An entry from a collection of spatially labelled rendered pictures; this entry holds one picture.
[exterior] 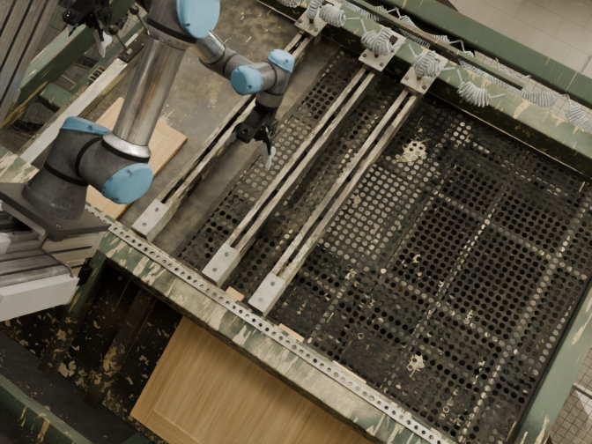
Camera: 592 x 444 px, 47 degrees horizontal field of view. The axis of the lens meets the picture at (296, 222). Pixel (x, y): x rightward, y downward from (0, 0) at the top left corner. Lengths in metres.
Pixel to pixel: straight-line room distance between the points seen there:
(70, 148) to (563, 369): 1.58
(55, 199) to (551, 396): 1.53
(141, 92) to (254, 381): 1.22
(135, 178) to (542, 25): 6.03
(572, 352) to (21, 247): 1.63
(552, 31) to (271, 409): 5.55
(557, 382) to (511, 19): 5.38
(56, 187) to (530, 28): 6.05
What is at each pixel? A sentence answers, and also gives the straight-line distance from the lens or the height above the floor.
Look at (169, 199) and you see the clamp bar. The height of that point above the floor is 1.05.
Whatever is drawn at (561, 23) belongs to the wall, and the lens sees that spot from 7.28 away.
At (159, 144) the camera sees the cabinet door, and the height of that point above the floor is 1.16.
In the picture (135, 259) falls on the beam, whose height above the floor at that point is 0.84.
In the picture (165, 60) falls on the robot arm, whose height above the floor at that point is 1.49.
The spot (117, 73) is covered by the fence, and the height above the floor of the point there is 1.30.
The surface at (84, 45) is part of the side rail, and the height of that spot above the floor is 1.32.
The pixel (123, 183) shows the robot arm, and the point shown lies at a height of 1.20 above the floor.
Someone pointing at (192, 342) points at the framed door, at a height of 0.62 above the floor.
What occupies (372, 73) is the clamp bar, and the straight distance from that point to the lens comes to 2.60.
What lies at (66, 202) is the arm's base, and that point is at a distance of 1.71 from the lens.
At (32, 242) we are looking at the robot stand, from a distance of 1.67.
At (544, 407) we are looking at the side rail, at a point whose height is 1.11.
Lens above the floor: 1.58
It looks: 10 degrees down
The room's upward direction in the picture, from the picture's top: 29 degrees clockwise
